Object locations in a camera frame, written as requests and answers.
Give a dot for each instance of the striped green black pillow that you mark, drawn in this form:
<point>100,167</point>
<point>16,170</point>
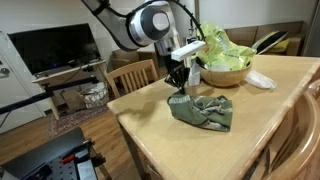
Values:
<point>271,40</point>

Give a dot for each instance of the wooden chair with slats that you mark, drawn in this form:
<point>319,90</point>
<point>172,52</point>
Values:
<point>131,68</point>

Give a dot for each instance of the small black camera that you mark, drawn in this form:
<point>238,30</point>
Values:
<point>88,67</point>

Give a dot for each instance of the patterned floor rug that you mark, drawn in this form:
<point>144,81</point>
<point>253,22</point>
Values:
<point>70,121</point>

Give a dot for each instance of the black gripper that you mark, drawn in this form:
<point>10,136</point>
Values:
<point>176,71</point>

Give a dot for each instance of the white television stand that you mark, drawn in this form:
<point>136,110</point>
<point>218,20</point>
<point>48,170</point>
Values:
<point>66,71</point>

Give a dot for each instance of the brown cardboard box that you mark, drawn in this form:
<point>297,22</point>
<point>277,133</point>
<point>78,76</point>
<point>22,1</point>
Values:
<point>71,100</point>

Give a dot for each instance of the black stand bar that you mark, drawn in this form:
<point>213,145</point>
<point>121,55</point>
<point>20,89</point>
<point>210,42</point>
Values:
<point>23,101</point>

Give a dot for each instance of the yellow pillow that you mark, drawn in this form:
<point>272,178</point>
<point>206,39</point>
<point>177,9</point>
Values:
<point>282,46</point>

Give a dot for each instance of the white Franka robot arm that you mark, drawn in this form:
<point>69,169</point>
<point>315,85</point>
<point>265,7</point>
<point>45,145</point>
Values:
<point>133,30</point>

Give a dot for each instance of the white door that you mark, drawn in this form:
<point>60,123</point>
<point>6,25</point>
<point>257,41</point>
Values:
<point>13,86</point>

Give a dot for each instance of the black perforated tool cart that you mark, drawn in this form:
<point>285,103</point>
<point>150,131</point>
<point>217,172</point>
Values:
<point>40,153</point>

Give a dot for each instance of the wicker basket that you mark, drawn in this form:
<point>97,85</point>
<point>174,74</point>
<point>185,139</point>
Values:
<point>95,96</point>

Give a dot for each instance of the brown wooden sofa bench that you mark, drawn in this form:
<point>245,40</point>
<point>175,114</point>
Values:
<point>295,45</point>

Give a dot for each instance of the light green snack bag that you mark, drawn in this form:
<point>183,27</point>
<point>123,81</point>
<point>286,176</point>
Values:
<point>226,53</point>

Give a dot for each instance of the brown armchair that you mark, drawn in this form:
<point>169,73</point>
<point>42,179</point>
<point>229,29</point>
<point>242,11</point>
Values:
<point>125,55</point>

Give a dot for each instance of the round metal door knob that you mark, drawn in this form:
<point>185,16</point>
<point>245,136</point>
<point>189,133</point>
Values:
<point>4,71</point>

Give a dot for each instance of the round wooden bowl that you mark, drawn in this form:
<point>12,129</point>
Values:
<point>226,78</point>

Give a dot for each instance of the wooden chair back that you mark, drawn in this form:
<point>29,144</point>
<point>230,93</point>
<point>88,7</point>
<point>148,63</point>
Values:
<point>300,156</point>

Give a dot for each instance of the green patterned kitchen towel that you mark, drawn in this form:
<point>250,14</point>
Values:
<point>200,111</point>

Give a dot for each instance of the black flat screen television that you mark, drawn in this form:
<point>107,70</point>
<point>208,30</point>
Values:
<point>50,48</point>

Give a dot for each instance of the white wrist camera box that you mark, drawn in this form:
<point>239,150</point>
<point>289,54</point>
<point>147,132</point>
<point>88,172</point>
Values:
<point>186,50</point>

